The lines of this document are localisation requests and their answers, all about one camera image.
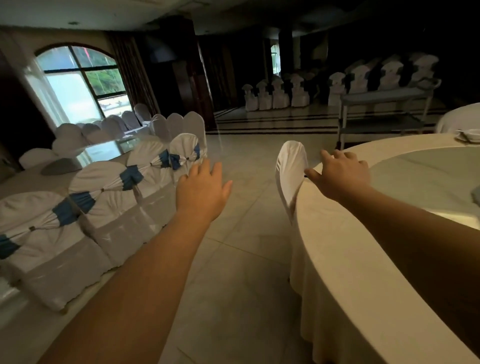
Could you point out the person's left hand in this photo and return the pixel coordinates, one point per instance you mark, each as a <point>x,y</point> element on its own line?
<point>202,195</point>

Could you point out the brown curtain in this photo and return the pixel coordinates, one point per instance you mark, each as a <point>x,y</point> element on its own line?
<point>135,71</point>

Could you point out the person's right thumb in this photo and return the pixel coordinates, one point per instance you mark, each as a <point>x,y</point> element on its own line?
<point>313,174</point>

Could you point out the person's right forearm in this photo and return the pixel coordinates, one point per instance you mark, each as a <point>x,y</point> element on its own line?
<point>423,247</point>

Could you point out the white plate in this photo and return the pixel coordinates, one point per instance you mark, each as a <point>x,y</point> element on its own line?
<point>465,140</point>

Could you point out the white bowl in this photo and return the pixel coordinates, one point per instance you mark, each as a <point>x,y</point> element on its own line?
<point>470,134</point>

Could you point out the group of white covered chairs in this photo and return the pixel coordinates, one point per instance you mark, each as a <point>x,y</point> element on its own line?
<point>112,125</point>

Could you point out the person's left thumb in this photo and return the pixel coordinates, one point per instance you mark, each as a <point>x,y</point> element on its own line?
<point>226,190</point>

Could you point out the person's left middle finger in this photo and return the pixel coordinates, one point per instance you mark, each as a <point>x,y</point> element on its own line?
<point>204,168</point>

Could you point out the cream round table cloth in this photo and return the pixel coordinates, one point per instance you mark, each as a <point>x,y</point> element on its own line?
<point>337,270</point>

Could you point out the person's left forearm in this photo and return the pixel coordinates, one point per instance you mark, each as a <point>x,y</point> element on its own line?
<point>142,292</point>

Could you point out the round glass turntable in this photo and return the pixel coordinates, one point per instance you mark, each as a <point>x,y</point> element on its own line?
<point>423,176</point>

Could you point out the beige cloth covered table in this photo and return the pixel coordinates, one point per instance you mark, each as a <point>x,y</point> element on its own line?
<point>22,182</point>

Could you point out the glass table turntable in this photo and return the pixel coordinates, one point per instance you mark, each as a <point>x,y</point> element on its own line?
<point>105,150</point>

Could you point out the metal serving cart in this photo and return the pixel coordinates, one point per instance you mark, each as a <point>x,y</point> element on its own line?
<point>382,108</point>

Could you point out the narrow bright window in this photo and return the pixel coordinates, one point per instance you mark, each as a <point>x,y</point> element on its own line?
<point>275,59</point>

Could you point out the person's right little finger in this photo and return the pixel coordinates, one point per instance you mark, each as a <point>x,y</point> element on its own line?
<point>363,164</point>

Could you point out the white chair with blue sash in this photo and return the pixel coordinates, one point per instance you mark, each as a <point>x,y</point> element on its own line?
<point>146,153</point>
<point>41,240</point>
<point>112,202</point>
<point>185,148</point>

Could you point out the sheer white curtain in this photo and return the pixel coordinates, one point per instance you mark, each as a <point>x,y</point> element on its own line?
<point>41,86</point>

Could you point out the person's right hand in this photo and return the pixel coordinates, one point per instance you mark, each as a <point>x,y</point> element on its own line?
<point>343,176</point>

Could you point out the white covered dining chair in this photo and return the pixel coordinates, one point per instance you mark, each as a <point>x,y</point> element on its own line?
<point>290,168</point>

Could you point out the person's right middle finger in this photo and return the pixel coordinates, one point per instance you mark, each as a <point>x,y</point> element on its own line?
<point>339,154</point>

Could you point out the arched window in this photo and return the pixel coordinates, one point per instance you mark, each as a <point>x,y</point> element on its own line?
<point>82,80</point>

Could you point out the row of white covered chairs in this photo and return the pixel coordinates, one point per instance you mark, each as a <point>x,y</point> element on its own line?
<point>356,80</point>

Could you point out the person's left little finger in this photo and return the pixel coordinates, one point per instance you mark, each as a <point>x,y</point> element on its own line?
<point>182,180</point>

